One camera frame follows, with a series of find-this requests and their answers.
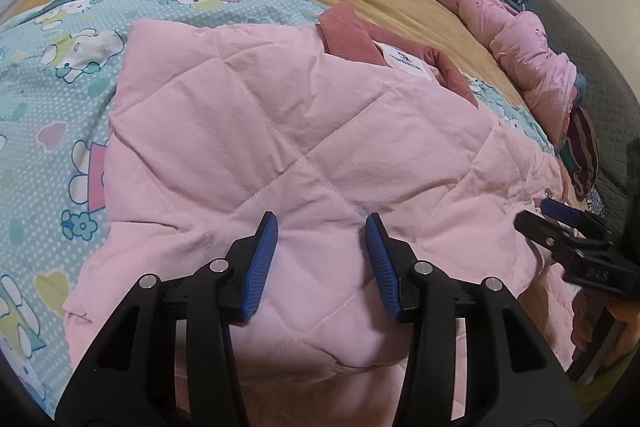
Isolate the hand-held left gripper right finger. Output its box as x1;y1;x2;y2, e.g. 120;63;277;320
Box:
365;213;586;427

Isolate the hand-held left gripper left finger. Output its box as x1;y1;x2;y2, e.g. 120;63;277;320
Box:
55;212;278;427

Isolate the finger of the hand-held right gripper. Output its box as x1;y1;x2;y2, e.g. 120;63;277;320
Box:
540;198;616;238
514;211;571;254

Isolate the pink quilted jacket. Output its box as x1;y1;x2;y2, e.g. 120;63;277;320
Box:
62;4;588;427

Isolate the dark patterned pillow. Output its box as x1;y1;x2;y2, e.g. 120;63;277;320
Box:
585;187;608;215

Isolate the striped dark blanket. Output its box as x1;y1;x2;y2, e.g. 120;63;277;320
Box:
562;107;601;200

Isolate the grey quilted headboard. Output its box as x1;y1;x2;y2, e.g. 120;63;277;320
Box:
515;0;640;218

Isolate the yellow-green cloth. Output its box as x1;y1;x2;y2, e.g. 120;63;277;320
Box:
570;357;640;427

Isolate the pink floral duvet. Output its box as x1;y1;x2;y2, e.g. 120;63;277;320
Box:
390;0;588;142

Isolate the cartoon cat printed blanket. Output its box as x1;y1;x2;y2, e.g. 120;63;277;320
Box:
0;0;556;413

